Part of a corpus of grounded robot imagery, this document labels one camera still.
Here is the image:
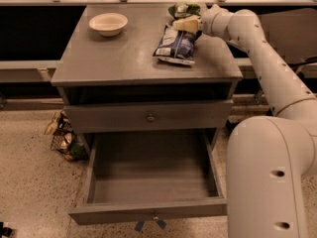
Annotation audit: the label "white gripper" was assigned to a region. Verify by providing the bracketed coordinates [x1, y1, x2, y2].
[172, 4, 232, 38]

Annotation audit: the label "green jalapeno chip bag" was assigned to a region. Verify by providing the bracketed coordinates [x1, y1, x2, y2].
[167, 2, 201, 19]

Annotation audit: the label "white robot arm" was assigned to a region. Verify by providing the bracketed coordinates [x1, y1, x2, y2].
[172, 5, 317, 238]

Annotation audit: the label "blue white chip bag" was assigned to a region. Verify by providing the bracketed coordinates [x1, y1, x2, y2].
[153, 24, 201, 65]

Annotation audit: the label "closed grey upper drawer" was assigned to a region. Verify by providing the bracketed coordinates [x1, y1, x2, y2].
[64, 100, 233, 134]

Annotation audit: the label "grey wooden drawer cabinet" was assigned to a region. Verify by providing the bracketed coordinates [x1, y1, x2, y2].
[52, 4, 242, 148]

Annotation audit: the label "round brass drawer knob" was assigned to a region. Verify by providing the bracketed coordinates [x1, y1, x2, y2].
[147, 114, 156, 122]

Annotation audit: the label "open grey lower drawer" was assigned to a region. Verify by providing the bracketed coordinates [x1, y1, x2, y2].
[69, 129, 227, 225]

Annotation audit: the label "white ceramic bowl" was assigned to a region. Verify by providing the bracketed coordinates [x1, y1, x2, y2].
[89, 13, 128, 37]

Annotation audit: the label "black stand with tray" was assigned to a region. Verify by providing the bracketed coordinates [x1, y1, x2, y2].
[229, 8, 317, 106]

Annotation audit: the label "blue tape strips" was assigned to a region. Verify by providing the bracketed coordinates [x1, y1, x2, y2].
[135, 219, 166, 232]

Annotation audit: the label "wire basket with snacks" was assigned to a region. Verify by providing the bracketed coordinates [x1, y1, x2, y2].
[44, 110, 89, 162]

